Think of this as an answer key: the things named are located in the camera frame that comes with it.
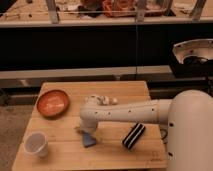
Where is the orange crate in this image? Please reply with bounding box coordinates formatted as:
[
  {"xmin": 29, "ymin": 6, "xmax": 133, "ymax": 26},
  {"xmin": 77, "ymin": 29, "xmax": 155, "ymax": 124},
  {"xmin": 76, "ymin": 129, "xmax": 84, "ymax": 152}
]
[{"xmin": 102, "ymin": 0, "xmax": 135, "ymax": 17}]

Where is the white plastic cup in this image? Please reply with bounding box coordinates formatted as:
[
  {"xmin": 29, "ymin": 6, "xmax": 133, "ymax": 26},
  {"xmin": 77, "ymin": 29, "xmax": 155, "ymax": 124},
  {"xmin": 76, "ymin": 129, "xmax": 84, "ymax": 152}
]
[{"xmin": 23, "ymin": 132, "xmax": 48, "ymax": 157}]

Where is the wooden table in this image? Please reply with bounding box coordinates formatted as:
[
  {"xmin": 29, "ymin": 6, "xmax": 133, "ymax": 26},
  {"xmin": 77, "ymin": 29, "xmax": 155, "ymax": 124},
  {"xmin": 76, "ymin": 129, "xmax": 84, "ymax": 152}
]
[{"xmin": 11, "ymin": 80, "xmax": 168, "ymax": 171}]

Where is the orange ceramic bowl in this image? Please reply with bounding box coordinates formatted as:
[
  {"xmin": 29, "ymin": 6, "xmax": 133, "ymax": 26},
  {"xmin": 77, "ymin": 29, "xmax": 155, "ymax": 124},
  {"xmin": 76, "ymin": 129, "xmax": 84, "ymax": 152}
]
[{"xmin": 36, "ymin": 90, "xmax": 70, "ymax": 117}]

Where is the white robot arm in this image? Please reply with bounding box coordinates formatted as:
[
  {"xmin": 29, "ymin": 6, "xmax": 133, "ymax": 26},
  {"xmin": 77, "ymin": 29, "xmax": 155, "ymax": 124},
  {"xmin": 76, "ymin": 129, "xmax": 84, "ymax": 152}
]
[{"xmin": 79, "ymin": 90, "xmax": 213, "ymax": 171}]

